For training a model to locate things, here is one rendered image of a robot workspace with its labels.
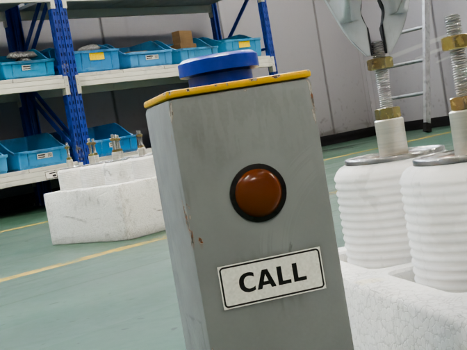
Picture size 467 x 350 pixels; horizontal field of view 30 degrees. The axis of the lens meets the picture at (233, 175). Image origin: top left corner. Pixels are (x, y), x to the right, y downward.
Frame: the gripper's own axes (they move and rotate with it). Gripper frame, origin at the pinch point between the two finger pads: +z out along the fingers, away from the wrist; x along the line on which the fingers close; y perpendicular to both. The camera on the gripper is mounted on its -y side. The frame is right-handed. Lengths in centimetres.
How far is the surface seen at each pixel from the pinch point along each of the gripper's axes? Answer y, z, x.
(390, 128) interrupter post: 1.7, 7.0, -0.2
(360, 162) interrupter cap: 3.1, 9.0, -2.9
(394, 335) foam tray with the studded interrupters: 15.4, 18.8, -3.6
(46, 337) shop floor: -75, 34, -52
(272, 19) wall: -707, -85, 7
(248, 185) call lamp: 27.9, 7.7, -10.3
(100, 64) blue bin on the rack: -489, -51, -111
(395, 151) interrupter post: 1.7, 8.7, 0.0
